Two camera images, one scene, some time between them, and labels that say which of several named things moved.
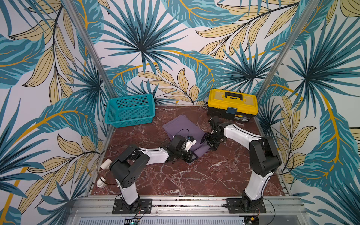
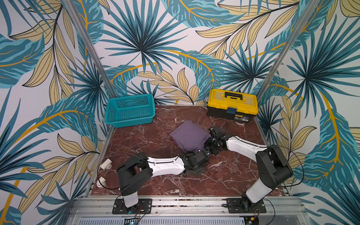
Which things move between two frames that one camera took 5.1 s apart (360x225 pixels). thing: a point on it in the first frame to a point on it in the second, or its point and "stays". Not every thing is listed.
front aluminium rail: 98,211 stays
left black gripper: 189,159 to 198,170
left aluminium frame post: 73,11 stays
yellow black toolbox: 232,105 stays
